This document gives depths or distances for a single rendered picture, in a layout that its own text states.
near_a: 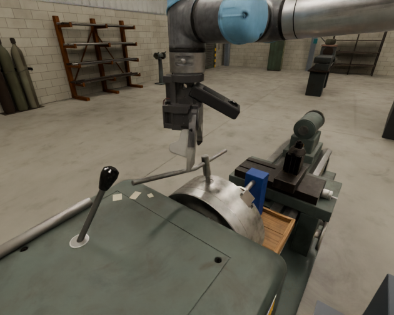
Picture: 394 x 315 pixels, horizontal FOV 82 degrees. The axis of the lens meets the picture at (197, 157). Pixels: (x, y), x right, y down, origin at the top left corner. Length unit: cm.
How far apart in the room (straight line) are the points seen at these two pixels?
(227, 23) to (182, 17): 10
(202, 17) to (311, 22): 19
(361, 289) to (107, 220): 198
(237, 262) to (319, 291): 166
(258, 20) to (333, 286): 197
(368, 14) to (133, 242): 55
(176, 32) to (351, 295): 204
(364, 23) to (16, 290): 69
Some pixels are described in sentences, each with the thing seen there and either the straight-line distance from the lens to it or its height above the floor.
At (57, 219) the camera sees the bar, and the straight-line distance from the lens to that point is 59.
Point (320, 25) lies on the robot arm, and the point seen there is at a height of 164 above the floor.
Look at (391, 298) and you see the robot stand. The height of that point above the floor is 110.
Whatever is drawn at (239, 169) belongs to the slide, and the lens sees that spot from 128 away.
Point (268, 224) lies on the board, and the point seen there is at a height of 88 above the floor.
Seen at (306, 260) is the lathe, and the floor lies 54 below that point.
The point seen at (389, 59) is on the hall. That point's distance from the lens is 1463.
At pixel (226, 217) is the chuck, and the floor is 121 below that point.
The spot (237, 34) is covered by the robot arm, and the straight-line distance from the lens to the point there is 41.
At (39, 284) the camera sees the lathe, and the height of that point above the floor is 125.
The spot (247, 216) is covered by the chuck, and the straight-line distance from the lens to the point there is 66.
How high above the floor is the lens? 162
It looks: 28 degrees down
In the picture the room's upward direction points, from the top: straight up
